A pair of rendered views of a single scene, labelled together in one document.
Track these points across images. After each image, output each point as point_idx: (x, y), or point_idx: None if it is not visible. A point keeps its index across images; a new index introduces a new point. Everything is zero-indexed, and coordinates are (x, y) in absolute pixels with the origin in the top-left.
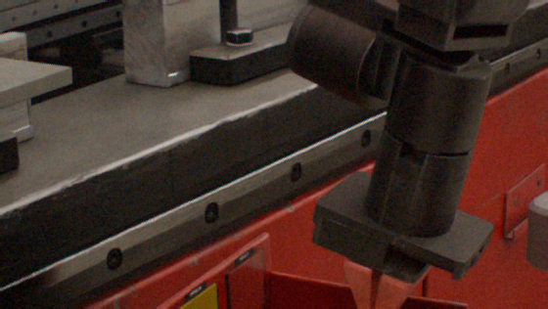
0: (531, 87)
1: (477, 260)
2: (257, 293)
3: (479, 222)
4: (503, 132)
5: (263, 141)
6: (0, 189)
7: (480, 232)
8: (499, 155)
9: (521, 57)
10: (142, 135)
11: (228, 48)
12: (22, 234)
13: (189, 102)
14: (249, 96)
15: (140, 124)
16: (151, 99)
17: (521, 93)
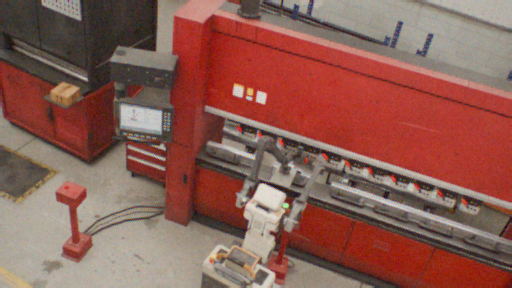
0: (389, 233)
1: (299, 218)
2: None
3: (300, 216)
4: (376, 232)
5: (324, 203)
6: (297, 188)
7: (298, 216)
8: (374, 234)
9: (386, 227)
10: (313, 194)
11: (335, 194)
12: (294, 192)
13: (324, 195)
14: (328, 199)
15: (316, 193)
16: (324, 192)
17: (384, 231)
